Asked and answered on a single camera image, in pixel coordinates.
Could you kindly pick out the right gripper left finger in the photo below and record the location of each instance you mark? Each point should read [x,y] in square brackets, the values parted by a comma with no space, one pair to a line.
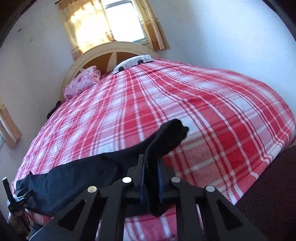
[98,214]

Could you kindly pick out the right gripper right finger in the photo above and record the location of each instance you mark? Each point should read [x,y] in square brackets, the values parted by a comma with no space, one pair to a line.
[203,213]

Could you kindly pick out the black pants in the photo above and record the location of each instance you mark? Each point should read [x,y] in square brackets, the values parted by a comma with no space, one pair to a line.
[54,190]

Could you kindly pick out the left hand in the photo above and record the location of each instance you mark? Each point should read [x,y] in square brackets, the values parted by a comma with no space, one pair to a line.
[19,221]

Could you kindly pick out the yellow left side curtain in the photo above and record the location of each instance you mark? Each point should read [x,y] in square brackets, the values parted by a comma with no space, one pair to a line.
[9,130]

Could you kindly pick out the yellow curtain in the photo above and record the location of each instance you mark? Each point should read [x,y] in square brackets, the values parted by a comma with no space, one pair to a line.
[151,25]
[86,25]
[9,130]

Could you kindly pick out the red plaid bed cover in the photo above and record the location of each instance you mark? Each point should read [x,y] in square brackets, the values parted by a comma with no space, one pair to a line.
[238,125]

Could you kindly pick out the dark bag beside bed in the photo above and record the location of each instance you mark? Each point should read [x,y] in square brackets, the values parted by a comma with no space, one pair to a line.
[58,103]

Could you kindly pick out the pink floral pillow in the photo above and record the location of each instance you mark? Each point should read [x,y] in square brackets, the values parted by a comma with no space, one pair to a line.
[82,82]

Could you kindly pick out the white black patterned pillow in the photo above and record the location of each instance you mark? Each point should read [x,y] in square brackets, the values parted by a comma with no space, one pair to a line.
[133,61]

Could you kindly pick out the cream wooden headboard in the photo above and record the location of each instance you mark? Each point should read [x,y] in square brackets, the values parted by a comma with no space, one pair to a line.
[105,57]

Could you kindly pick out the yellow right curtain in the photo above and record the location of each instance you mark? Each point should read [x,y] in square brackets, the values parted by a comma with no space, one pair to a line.
[151,25]

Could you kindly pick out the back window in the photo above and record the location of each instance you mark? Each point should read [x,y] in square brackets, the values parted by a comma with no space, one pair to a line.
[124,21]

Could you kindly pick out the yellow centre curtain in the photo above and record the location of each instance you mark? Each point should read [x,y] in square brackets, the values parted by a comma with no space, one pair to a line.
[86,25]

